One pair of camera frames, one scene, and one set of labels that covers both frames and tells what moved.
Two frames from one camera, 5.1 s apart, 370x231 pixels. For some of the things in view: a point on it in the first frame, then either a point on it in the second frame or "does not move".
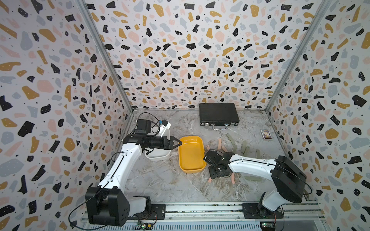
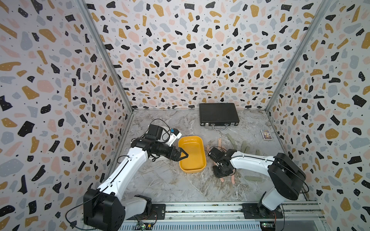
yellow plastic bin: (191, 153) does not move
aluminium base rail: (300, 217) does not move
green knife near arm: (251, 178) does not move
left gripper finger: (171, 139) -> (178, 157)
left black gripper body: (156, 142) -> (164, 149)
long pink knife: (232, 178) does not move
